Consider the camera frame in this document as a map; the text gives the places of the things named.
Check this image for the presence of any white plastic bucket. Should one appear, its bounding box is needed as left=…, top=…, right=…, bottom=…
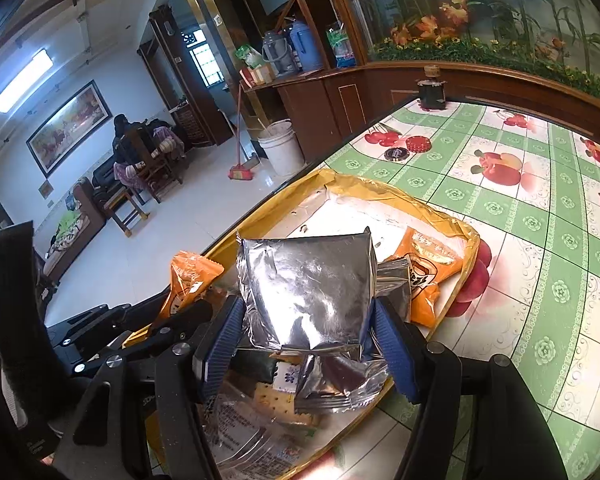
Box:
left=257, top=120, right=306, bottom=177

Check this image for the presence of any green blue plastic packet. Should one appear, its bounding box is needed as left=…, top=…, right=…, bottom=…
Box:
left=326, top=22, right=357, bottom=68

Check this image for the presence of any orange label cracker packet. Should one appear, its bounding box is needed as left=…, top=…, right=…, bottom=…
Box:
left=202, top=395, right=306, bottom=480

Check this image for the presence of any orange snack packet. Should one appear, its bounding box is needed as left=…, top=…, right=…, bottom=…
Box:
left=167, top=251, right=226, bottom=322
left=384, top=226, right=465, bottom=330

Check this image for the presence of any wooden stool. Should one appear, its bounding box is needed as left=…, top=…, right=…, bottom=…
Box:
left=102, top=187, right=152, bottom=237

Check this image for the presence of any brown sofa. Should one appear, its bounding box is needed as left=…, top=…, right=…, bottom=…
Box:
left=42, top=177, right=107, bottom=283

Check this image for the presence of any green white bag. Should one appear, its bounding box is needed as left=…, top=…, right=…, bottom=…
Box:
left=235, top=44, right=263, bottom=70

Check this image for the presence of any glass artificial flower display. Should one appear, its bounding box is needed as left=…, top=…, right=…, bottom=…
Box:
left=330, top=0, right=600, bottom=108

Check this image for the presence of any green cloth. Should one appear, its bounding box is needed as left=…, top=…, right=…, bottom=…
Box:
left=55, top=210, right=83, bottom=241

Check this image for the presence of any framed wall picture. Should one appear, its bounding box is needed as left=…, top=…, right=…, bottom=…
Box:
left=26, top=80, right=112, bottom=178

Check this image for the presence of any white foam tray yellow tape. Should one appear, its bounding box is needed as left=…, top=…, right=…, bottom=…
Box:
left=122, top=169, right=481, bottom=480

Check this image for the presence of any dark wooden door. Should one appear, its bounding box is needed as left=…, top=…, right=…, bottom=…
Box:
left=147, top=5, right=233, bottom=148

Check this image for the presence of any dark glass jar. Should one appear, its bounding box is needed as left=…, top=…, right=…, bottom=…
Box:
left=416, top=65, right=447, bottom=111

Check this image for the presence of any ceiling tube light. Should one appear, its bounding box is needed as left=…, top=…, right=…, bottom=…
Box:
left=0, top=49, right=53, bottom=113

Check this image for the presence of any barred window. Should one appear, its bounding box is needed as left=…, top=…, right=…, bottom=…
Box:
left=182, top=30, right=226, bottom=86

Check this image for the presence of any black sofa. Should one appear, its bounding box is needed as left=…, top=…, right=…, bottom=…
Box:
left=91, top=157, right=131, bottom=206

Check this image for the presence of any white blue candy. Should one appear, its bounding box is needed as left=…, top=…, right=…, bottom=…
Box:
left=272, top=361, right=302, bottom=392

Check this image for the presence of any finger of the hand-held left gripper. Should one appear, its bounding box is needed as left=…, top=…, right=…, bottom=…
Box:
left=47, top=290, right=175, bottom=350
left=60, top=306, right=215, bottom=378

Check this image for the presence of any silver foil snack packet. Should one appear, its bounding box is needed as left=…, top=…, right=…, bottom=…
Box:
left=375, top=255, right=414, bottom=322
left=236, top=226, right=379, bottom=362
left=294, top=345, right=390, bottom=414

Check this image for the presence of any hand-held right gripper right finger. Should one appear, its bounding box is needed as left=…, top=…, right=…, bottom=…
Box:
left=372, top=300, right=568, bottom=480

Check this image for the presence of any dark green snack packet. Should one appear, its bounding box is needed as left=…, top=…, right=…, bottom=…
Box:
left=229, top=349, right=277, bottom=382

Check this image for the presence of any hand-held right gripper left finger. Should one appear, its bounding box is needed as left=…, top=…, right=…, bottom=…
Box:
left=55, top=296, right=246, bottom=480

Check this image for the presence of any red white box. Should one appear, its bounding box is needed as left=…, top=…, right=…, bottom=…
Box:
left=240, top=64, right=277, bottom=87

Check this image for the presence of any red broom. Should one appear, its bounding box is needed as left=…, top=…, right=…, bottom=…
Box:
left=228, top=82, right=261, bottom=182

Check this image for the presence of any blue thermos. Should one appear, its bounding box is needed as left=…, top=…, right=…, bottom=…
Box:
left=289, top=19, right=324, bottom=73

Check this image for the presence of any grey thermos jug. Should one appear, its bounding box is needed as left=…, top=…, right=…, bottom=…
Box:
left=261, top=30, right=297, bottom=77

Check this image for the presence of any wooden chair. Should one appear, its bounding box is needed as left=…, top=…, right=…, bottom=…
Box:
left=122, top=122, right=185, bottom=204

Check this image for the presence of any wooden base cabinet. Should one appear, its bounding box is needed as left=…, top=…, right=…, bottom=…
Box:
left=240, top=60, right=600, bottom=163

